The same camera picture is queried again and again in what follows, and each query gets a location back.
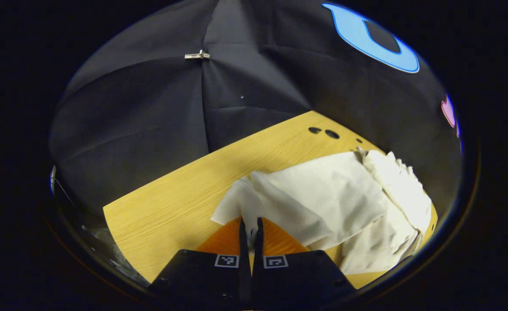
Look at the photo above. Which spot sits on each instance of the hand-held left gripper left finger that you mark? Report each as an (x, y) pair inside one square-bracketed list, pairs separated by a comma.
[(244, 246)]

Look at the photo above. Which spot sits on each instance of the cream white sweatshirt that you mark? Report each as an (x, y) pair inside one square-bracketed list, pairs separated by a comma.
[(331, 194)]

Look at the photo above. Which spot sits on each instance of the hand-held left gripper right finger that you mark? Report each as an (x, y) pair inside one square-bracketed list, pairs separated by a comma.
[(258, 248)]

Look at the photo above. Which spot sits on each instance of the black backdrop cloth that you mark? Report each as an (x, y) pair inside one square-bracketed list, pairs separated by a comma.
[(150, 108)]

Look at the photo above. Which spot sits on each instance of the small metal clip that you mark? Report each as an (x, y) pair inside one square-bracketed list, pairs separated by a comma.
[(197, 55)]

